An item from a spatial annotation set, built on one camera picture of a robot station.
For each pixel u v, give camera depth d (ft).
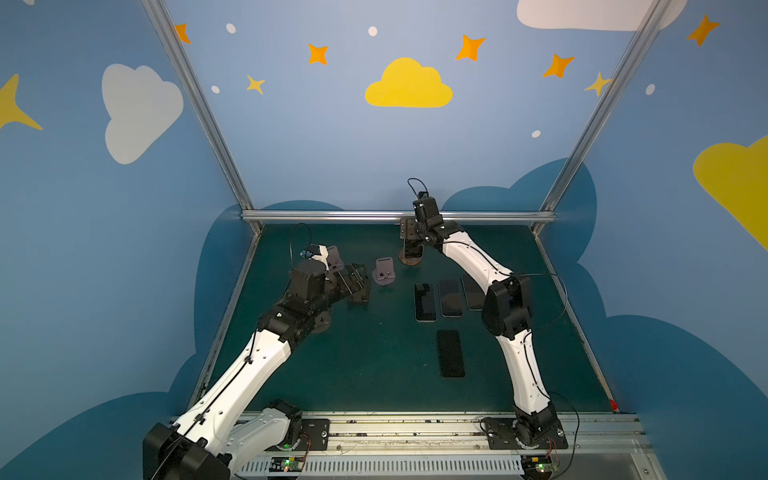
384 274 3.33
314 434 2.46
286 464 2.32
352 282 2.21
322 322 2.97
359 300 3.22
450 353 3.07
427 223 2.57
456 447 2.41
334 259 3.43
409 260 3.67
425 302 4.05
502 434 2.45
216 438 1.30
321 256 2.25
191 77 2.58
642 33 2.40
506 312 1.95
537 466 2.34
